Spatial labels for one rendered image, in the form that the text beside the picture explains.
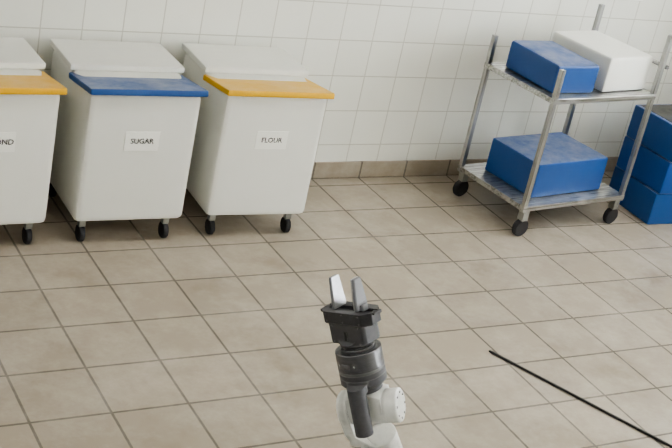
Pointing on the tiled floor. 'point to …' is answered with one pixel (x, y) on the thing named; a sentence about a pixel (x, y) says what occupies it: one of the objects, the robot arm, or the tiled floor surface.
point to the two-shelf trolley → (546, 140)
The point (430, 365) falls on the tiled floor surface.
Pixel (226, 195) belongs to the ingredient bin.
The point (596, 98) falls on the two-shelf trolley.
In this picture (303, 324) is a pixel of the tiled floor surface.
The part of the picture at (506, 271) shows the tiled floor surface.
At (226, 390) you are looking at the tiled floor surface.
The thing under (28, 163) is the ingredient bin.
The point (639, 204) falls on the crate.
